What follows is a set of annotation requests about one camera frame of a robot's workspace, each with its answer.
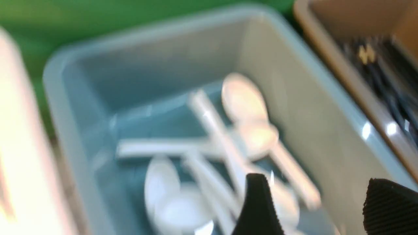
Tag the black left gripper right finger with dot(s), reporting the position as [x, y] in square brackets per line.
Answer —
[390, 209]

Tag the black chopsticks in brown bin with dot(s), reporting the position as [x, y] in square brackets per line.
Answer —
[390, 75]

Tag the white spoon left in bin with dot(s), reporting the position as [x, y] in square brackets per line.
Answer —
[189, 208]

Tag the white spoon upright in bin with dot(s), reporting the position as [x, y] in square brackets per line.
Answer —
[245, 106]

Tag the large white plastic bin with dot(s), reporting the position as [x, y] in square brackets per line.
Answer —
[33, 201]

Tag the brown plastic bin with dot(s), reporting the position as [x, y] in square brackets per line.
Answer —
[324, 22]

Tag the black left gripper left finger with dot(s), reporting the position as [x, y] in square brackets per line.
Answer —
[258, 215]

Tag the white spoon crossing in bin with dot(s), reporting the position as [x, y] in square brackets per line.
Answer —
[174, 149]

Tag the blue plastic bin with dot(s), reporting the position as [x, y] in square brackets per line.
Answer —
[318, 122]

